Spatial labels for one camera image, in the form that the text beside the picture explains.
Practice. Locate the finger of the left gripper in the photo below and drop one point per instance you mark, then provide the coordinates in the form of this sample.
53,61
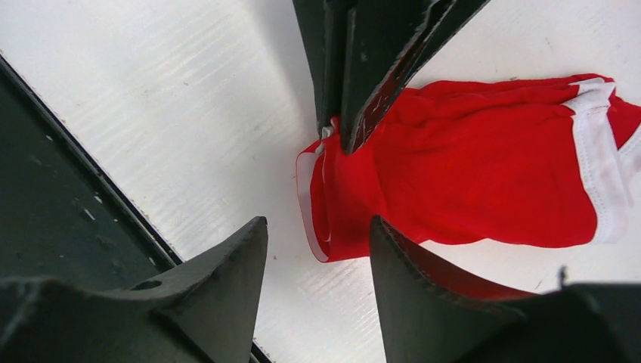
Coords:
323,27
387,43

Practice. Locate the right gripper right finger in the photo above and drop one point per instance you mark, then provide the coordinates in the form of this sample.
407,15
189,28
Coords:
431,310

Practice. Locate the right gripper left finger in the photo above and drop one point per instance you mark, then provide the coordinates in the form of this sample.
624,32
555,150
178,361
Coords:
203,310

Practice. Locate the red underwear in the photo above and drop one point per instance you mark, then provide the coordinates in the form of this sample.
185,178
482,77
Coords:
535,164

